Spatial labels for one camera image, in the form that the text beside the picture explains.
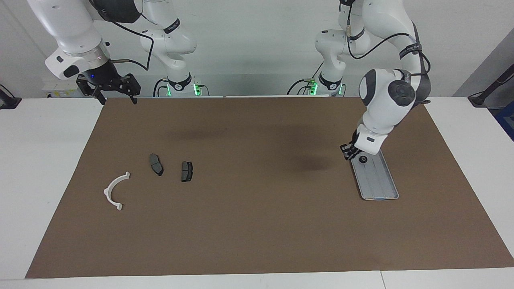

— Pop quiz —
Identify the silver metal tray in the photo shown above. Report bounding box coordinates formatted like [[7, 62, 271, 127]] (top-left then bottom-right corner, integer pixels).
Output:
[[349, 147, 400, 200]]

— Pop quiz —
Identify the white power strip box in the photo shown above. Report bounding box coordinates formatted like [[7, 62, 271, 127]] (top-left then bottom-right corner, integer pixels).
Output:
[[42, 78, 86, 99]]

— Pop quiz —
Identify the curved dark grey brake pad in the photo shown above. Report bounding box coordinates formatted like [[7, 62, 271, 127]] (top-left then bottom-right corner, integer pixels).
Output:
[[149, 153, 164, 177]]

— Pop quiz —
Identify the brown table mat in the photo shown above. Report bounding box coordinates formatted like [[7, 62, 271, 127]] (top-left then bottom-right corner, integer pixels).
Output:
[[25, 96, 514, 279]]

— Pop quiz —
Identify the black stand with foot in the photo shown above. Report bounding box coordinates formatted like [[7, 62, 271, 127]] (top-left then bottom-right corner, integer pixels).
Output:
[[468, 63, 514, 108]]

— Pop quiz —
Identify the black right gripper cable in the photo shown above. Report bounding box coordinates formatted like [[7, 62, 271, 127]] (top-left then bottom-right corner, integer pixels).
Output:
[[90, 0, 155, 72]]

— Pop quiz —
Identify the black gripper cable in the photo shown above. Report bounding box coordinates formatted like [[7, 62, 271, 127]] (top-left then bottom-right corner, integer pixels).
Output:
[[90, 0, 155, 72], [345, 0, 432, 106]]

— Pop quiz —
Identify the black clamp mount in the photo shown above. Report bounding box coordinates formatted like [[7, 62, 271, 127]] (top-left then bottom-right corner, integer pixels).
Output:
[[0, 83, 22, 110]]

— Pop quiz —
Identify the white semicircular plastic bracket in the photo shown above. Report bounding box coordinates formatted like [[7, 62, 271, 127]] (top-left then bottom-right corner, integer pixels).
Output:
[[103, 171, 131, 211]]

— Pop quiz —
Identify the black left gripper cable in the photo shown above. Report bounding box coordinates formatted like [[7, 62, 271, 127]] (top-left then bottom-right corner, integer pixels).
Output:
[[345, 0, 432, 106]]

